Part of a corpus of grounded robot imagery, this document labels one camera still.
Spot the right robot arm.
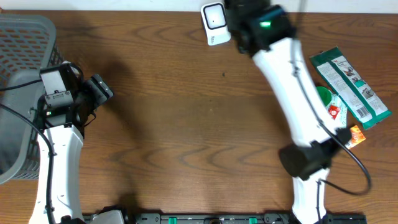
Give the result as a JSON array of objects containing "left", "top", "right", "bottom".
[{"left": 224, "top": 1, "right": 351, "bottom": 223}]

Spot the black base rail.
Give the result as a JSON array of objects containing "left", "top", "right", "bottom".
[{"left": 82, "top": 204, "right": 368, "bottom": 224}]

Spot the green 3M adhesive package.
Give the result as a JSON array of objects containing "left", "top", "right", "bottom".
[{"left": 310, "top": 47, "right": 392, "bottom": 129}]

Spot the grey plastic mesh basket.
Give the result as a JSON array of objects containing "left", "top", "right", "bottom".
[{"left": 1, "top": 14, "right": 63, "bottom": 183}]

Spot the mint green wipes pack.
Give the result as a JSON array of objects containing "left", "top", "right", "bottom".
[{"left": 326, "top": 94, "right": 348, "bottom": 128}]

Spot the red adhesive tube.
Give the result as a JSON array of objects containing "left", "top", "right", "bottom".
[{"left": 328, "top": 105, "right": 340, "bottom": 120}]

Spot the green-lidded small jar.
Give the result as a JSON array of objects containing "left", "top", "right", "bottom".
[{"left": 316, "top": 86, "right": 332, "bottom": 106}]

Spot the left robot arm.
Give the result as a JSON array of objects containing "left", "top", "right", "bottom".
[{"left": 29, "top": 72, "right": 114, "bottom": 223}]

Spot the orange tissue pack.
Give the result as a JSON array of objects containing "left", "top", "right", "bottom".
[{"left": 345, "top": 125, "right": 366, "bottom": 149}]

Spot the white barcode scanner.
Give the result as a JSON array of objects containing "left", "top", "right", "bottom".
[{"left": 200, "top": 2, "right": 231, "bottom": 46}]

